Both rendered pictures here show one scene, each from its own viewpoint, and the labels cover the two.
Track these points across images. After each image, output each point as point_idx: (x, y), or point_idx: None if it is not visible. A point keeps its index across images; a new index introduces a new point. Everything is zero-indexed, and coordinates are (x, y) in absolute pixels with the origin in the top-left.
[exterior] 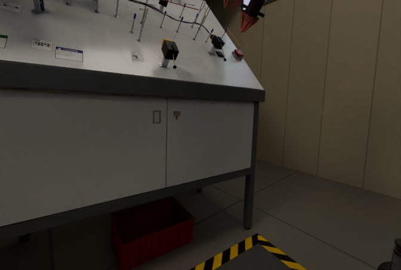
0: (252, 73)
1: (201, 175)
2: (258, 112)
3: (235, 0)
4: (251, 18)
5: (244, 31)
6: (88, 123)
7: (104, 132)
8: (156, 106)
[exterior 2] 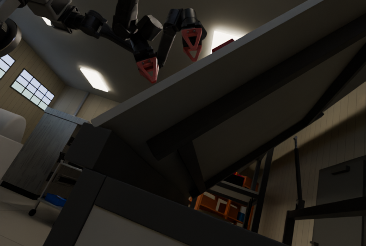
0: (164, 80)
1: None
2: (63, 209)
3: (196, 36)
4: (139, 73)
5: (149, 79)
6: None
7: None
8: None
